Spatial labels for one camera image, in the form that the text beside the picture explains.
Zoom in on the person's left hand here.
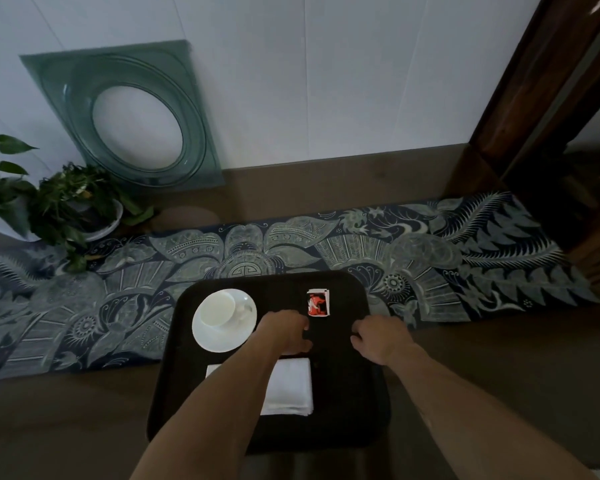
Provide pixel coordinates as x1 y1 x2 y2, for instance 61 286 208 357
253 309 314 357

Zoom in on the person's right forearm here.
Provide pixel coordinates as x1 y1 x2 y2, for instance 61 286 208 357
385 344 600 480

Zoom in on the dark patterned table runner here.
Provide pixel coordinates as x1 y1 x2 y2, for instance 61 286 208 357
0 191 600 381

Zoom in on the green glass panel round hole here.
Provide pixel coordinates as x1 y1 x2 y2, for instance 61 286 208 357
19 39 226 189

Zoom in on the green potted plant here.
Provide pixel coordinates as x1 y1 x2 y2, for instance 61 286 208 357
29 162 155 273

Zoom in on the white napkin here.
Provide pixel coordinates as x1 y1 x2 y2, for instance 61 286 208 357
205 357 315 417

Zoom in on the dark brown tray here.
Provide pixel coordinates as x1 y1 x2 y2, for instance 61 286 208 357
146 271 392 455

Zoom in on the broad leaf green plant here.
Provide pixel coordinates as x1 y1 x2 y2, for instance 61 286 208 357
0 134 40 241

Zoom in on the tall white plant pot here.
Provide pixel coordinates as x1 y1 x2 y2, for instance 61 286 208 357
0 212 41 243

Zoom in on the white saucer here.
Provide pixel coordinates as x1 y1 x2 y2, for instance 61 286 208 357
191 288 259 354

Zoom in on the white cup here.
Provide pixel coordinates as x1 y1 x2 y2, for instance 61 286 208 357
199 293 252 329

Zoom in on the person's right hand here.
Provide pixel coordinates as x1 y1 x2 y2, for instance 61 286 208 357
349 314 422 367

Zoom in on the person's left forearm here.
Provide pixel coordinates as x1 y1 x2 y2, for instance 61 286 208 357
129 333 286 480

